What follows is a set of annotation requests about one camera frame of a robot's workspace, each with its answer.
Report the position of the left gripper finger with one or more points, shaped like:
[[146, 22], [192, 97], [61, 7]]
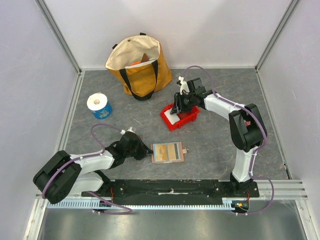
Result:
[[144, 146], [149, 152]]

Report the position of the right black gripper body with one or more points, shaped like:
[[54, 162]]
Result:
[[179, 103]]

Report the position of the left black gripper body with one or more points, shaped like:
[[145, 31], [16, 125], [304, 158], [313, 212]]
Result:
[[138, 151]]

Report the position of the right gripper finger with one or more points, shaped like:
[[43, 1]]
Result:
[[178, 98], [174, 109]]

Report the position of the yellow credit card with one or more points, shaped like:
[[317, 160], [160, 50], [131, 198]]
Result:
[[160, 152]]

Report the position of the tan leather card holder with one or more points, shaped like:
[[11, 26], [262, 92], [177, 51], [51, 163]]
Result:
[[183, 152]]

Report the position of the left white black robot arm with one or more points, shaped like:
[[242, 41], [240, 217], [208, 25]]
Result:
[[66, 174]]

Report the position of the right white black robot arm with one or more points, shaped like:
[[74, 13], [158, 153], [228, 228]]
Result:
[[247, 130]]

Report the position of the white card stack in bin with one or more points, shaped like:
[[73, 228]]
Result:
[[172, 118]]

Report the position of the red plastic bin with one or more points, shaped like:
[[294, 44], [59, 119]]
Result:
[[185, 118]]

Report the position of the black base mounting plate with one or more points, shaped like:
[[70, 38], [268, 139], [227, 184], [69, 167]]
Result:
[[174, 191]]

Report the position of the yellow canvas tote bag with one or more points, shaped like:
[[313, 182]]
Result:
[[142, 80]]

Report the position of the orange item inside bag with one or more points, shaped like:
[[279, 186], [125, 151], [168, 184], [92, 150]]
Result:
[[135, 63]]

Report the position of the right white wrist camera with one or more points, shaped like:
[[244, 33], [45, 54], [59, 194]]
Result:
[[184, 89]]

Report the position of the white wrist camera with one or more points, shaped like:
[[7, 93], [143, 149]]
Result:
[[184, 89], [130, 129]]

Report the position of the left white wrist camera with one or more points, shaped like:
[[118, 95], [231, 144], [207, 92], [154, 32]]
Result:
[[130, 129]]

